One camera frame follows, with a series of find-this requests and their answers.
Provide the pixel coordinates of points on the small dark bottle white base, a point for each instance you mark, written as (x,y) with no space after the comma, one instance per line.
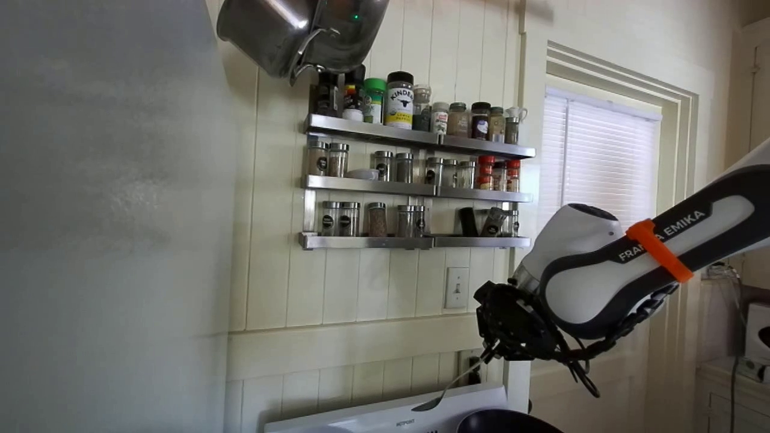
(353,102)

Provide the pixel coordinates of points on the red-lidded spice jar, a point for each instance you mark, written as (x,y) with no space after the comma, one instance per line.
(485,173)
(514,174)

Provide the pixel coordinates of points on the white appliance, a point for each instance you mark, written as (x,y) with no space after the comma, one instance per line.
(759,341)

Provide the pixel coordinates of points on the white blind wand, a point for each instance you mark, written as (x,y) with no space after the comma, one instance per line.
(566,170)

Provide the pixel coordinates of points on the dark spice jar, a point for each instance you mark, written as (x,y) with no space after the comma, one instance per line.
(468,222)

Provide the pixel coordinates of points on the silver metal pot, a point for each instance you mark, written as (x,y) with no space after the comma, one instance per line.
(261,38)
(344,33)

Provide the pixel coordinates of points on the black frying pan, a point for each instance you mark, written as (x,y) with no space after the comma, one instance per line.
(507,423)

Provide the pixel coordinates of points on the white light switch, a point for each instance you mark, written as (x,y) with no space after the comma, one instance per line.
(455,290)

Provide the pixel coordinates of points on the black-labelled spice jar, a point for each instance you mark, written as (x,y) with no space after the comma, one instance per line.
(480,121)

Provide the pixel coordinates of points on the white window blind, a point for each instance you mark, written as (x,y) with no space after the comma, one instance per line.
(602,185)

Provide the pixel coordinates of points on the white refrigerator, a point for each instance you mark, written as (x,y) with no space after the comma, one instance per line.
(104,241)

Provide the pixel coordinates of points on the silver metal wall shelf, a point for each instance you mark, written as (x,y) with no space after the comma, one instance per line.
(418,139)
(418,192)
(418,241)

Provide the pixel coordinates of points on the large black-lidded spice jar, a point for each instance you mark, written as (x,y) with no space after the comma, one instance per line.
(401,99)

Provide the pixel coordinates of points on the cream cabinet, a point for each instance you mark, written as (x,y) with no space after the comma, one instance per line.
(735,400)

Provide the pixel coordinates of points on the white gas stove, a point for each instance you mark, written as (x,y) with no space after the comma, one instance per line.
(377,412)

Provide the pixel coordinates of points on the wall outlet with black plug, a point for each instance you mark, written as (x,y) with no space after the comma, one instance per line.
(469,366)

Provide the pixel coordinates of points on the glass spice jar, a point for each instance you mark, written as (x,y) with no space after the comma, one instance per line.
(402,170)
(514,129)
(349,217)
(498,126)
(432,173)
(382,168)
(419,222)
(377,221)
(494,222)
(318,159)
(514,221)
(501,177)
(405,221)
(438,121)
(451,174)
(421,112)
(465,174)
(459,121)
(329,217)
(338,159)

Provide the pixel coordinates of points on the silver spoon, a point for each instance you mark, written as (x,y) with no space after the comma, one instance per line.
(459,387)

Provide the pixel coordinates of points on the dark glass bottle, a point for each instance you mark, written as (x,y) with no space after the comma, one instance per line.
(323,94)

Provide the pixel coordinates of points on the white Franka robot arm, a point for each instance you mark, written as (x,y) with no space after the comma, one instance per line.
(592,272)

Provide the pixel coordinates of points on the green-lidded spice jar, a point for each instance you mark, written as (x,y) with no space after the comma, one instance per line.
(373,99)

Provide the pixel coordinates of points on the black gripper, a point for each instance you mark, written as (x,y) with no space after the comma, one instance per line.
(514,316)

